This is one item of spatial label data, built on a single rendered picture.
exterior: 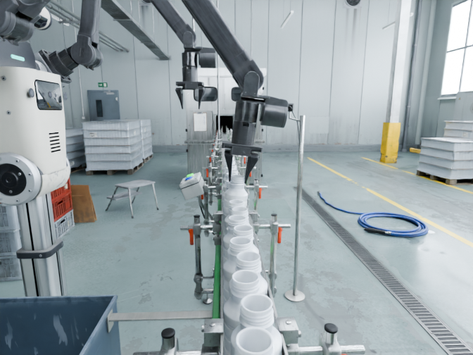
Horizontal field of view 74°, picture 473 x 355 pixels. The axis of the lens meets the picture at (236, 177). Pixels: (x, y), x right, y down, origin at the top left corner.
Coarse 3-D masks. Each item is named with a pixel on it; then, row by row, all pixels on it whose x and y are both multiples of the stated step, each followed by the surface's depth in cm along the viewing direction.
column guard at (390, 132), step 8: (384, 128) 862; (392, 128) 843; (400, 128) 845; (384, 136) 862; (392, 136) 847; (384, 144) 863; (392, 144) 851; (384, 152) 863; (392, 152) 856; (384, 160) 864; (392, 160) 861
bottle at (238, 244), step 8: (232, 240) 54; (240, 240) 54; (248, 240) 54; (232, 248) 52; (240, 248) 51; (248, 248) 52; (232, 256) 52; (224, 264) 54; (232, 264) 52; (224, 272) 53; (232, 272) 51; (224, 280) 53; (224, 288) 54; (224, 296) 54; (224, 304) 54
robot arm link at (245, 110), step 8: (240, 104) 75; (248, 104) 74; (256, 104) 75; (264, 104) 76; (240, 112) 75; (248, 112) 75; (256, 112) 76; (240, 120) 75; (248, 120) 75; (256, 120) 77
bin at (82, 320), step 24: (0, 312) 74; (24, 312) 74; (48, 312) 75; (72, 312) 75; (96, 312) 75; (144, 312) 71; (168, 312) 71; (192, 312) 71; (0, 336) 75; (24, 336) 76; (48, 336) 76; (72, 336) 76; (96, 336) 63
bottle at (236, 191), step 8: (232, 176) 80; (240, 176) 82; (232, 184) 80; (240, 184) 80; (232, 192) 79; (240, 192) 79; (224, 208) 81; (224, 216) 81; (224, 224) 82; (224, 232) 82
